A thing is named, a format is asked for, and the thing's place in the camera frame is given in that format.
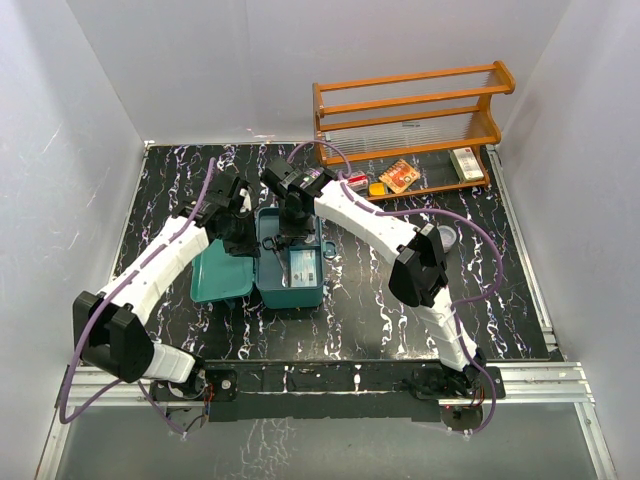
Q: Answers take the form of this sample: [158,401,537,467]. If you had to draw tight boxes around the wooden shelf rack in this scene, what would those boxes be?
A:
[312,60,516,196]

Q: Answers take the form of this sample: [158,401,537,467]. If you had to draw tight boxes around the white blue card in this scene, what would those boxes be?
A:
[289,249,319,288]

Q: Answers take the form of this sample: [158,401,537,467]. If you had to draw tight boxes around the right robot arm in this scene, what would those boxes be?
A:
[261,158,486,397]

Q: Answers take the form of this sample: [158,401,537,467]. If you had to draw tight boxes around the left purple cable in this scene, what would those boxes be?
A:
[58,157,216,436]

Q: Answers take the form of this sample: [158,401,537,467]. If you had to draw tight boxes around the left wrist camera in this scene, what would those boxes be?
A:
[238,185,257,215]

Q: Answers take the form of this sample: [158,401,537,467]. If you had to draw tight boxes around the white green medicine box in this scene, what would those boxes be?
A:
[449,147,484,183]

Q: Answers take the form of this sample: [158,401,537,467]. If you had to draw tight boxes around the clear round container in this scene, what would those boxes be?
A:
[437,225,458,253]

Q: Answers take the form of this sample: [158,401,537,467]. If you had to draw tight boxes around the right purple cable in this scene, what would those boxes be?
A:
[287,139,504,434]

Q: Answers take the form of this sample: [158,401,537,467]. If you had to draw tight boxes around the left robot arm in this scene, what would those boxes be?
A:
[72,173,259,399]

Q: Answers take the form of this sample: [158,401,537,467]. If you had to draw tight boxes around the orange snack packet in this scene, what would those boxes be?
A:
[379,159,421,194]

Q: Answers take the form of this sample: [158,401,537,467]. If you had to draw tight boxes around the yellow tape measure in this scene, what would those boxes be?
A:
[369,182,387,197]

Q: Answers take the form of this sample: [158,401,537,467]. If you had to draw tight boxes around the small black scissors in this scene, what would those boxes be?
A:
[261,235,288,287]

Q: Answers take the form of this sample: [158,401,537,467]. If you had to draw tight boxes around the purple cable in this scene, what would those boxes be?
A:
[58,157,216,436]
[287,139,504,434]

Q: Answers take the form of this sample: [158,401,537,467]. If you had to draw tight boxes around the blue divided tray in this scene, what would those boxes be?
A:
[255,208,323,291]

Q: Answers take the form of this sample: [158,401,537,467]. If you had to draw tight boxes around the red white medicine box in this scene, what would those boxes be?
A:
[347,172,369,191]

